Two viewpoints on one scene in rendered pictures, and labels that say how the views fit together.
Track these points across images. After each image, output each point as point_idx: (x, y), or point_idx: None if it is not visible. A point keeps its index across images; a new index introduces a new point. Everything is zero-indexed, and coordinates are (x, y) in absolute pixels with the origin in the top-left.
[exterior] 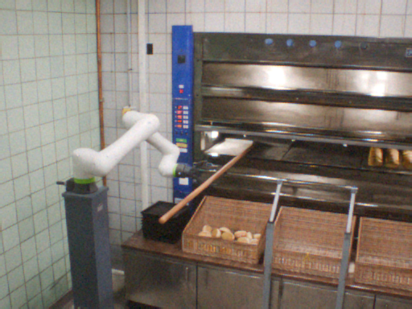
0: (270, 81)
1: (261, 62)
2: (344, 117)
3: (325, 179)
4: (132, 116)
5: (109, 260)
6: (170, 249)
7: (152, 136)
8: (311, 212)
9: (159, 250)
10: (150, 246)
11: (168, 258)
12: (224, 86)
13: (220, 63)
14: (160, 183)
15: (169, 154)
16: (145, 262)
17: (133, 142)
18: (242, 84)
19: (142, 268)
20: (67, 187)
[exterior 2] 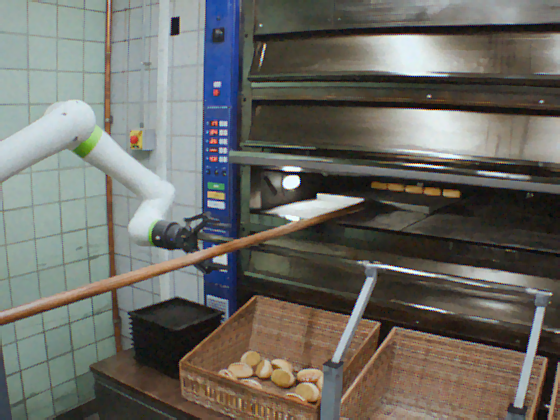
0: (375, 63)
1: (358, 26)
2: (529, 134)
3: (487, 273)
4: (53, 108)
5: (1, 396)
6: (164, 388)
7: (104, 156)
8: (453, 343)
9: (143, 388)
10: (132, 377)
11: (156, 406)
12: (288, 77)
13: (286, 37)
14: (187, 267)
15: (149, 198)
16: (123, 405)
17: (20, 151)
18: (320, 71)
19: (120, 414)
20: None
